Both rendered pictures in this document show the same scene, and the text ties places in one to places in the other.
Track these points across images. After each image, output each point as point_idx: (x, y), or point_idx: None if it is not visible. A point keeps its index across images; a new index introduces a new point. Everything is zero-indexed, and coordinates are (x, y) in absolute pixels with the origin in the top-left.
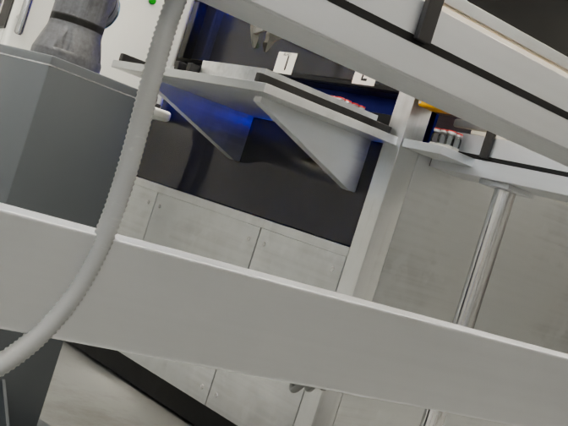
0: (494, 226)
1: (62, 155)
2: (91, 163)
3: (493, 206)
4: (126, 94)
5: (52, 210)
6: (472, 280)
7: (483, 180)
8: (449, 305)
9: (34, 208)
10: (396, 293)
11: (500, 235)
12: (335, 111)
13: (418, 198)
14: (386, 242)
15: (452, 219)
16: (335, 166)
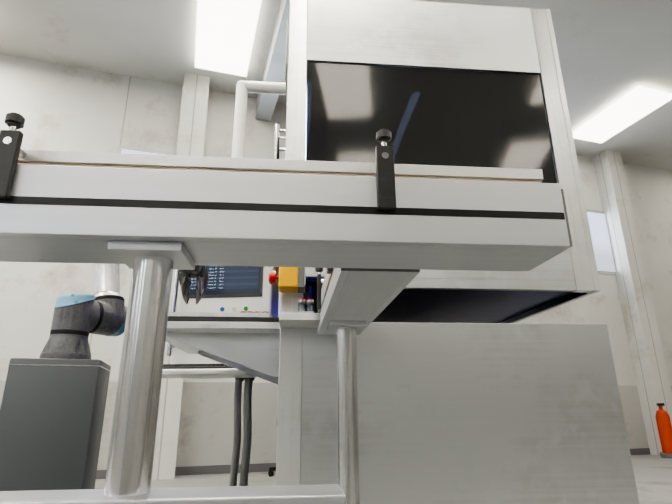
0: (340, 362)
1: (35, 421)
2: (64, 420)
3: (336, 345)
4: (84, 365)
5: (34, 462)
6: (337, 418)
7: (327, 326)
8: (394, 447)
9: (16, 465)
10: (326, 450)
11: (348, 368)
12: (220, 321)
13: (317, 362)
14: (296, 408)
15: (363, 370)
16: (252, 362)
